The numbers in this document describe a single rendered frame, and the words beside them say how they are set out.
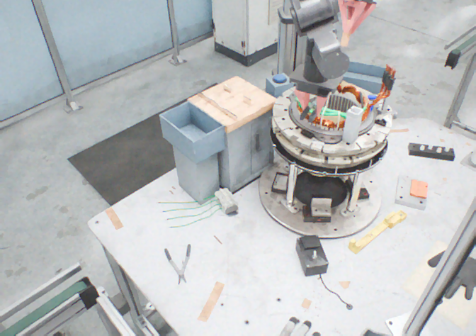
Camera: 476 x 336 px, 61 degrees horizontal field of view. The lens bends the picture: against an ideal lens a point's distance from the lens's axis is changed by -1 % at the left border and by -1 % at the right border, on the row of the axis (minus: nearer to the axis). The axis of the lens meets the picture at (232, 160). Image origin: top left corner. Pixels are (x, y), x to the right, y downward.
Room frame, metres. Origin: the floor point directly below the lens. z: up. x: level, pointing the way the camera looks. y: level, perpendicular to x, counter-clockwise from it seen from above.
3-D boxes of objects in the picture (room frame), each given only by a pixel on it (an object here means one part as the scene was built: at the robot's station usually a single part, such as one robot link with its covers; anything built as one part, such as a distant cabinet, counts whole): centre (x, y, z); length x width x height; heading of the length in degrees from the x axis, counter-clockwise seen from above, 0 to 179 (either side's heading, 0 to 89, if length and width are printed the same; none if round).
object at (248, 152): (1.04, -0.01, 0.91); 0.19 x 0.19 x 0.26; 39
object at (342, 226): (0.91, -0.28, 0.80); 0.39 x 0.39 x 0.01
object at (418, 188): (0.89, -0.59, 0.80); 0.07 x 0.05 x 0.01; 156
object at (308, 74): (0.77, -0.19, 1.32); 0.10 x 0.07 x 0.07; 60
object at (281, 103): (0.91, -0.28, 1.09); 0.32 x 0.32 x 0.01
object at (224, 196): (0.87, 0.02, 0.80); 0.10 x 0.05 x 0.04; 25
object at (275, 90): (1.19, -0.17, 0.91); 0.07 x 0.07 x 0.25; 21
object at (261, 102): (1.04, -0.01, 1.05); 0.20 x 0.19 x 0.02; 129
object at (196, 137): (0.94, 0.11, 0.92); 0.17 x 0.11 x 0.28; 39
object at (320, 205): (0.79, -0.25, 0.85); 0.06 x 0.04 x 0.05; 85
